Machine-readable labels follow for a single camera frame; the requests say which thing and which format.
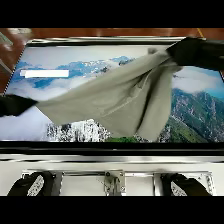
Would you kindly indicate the grey T-shirt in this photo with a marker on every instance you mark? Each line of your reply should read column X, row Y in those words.
column 113, row 100

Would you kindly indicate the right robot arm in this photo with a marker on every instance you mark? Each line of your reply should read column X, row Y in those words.
column 196, row 53

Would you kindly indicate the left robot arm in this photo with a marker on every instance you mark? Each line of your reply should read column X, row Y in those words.
column 13, row 105

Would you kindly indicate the silver frame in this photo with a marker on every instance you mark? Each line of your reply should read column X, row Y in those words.
column 86, row 166

